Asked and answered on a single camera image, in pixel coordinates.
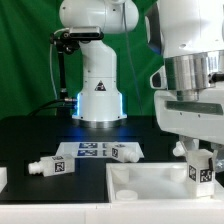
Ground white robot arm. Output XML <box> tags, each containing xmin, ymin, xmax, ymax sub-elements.
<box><xmin>60</xmin><ymin>0</ymin><xmax>224</xmax><ymax>172</ymax></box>

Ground white square table top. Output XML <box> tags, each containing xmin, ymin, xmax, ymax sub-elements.
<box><xmin>105</xmin><ymin>162</ymin><xmax>224</xmax><ymax>203</ymax></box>

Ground black camera on stand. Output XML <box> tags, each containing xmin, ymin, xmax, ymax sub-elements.
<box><xmin>49</xmin><ymin>26</ymin><xmax>104</xmax><ymax>99</ymax></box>

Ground white left wall block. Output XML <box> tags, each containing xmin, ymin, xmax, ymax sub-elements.
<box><xmin>0</xmin><ymin>167</ymin><xmax>7</xmax><ymax>193</ymax></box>

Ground black base cables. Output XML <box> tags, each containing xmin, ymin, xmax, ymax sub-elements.
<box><xmin>27</xmin><ymin>97</ymin><xmax>78</xmax><ymax>117</ymax></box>

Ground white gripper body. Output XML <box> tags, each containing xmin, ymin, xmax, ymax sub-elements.
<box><xmin>150</xmin><ymin>66</ymin><xmax>224</xmax><ymax>144</ymax></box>

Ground white tag sheet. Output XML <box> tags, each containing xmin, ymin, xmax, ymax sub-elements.
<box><xmin>56</xmin><ymin>142</ymin><xmax>144</xmax><ymax>158</ymax></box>

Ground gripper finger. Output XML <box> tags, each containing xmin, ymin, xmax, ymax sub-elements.
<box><xmin>179</xmin><ymin>135</ymin><xmax>199</xmax><ymax>156</ymax></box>
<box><xmin>211</xmin><ymin>143</ymin><xmax>224</xmax><ymax>173</ymax></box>

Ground white front wall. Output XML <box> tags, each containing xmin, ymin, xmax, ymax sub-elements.
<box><xmin>0</xmin><ymin>201</ymin><xmax>224</xmax><ymax>224</ymax></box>

